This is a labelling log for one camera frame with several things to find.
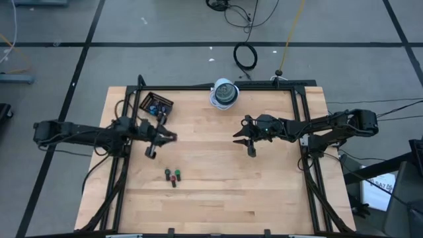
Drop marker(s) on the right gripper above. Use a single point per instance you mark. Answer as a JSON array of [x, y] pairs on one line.
[[264, 135]]

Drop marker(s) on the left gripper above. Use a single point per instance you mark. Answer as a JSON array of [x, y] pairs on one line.
[[158, 135]]

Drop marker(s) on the blue nail polish bottle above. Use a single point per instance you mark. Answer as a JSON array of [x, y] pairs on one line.
[[153, 110]]

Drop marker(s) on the green-capped small marker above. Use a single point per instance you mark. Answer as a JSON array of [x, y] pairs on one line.
[[167, 173]]

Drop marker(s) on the green-capped black marker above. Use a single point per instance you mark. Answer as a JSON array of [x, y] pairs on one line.
[[177, 174]]

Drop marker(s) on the red-capped black marker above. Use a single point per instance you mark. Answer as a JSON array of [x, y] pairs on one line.
[[173, 181]]

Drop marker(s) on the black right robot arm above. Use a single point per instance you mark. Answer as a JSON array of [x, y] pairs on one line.
[[330, 127]]

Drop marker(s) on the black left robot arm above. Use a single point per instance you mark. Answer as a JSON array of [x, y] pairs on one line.
[[82, 132]]

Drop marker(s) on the black slotted plastic basket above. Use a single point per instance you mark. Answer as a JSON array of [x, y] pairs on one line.
[[147, 99]]

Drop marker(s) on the white printed box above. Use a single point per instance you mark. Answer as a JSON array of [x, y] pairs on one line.
[[376, 191]]

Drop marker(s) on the grey floor bar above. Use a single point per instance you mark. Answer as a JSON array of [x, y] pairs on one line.
[[16, 78]]

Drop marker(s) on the small black floor object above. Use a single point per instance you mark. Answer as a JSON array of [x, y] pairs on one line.
[[5, 111]]

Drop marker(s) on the black equipment stand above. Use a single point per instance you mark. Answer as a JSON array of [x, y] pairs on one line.
[[409, 198]]

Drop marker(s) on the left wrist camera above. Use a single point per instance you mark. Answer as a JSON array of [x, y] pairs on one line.
[[144, 128]]

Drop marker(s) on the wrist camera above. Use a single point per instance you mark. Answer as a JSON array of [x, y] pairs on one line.
[[144, 128], [267, 124]]

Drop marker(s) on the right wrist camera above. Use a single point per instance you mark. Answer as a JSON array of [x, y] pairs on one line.
[[267, 124]]

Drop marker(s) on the black aluminium table frame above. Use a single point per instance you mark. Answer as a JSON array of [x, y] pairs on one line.
[[211, 88]]

